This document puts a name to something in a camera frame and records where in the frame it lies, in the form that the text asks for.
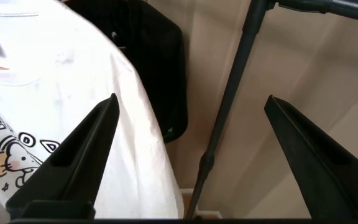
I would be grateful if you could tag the white garment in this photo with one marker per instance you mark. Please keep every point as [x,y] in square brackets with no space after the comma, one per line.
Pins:
[73,77]

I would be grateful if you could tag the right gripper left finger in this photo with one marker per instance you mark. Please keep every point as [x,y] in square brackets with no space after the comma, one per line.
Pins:
[73,174]

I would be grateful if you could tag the black shorts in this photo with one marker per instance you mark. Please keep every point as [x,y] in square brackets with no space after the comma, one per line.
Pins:
[160,62]

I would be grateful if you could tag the black clothes rack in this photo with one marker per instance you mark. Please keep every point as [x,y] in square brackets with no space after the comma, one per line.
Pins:
[238,71]

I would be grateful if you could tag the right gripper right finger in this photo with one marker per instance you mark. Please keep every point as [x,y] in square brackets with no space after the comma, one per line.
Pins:
[315,174]

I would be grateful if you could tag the beige curtain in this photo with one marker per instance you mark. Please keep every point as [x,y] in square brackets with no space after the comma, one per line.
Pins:
[306,62]

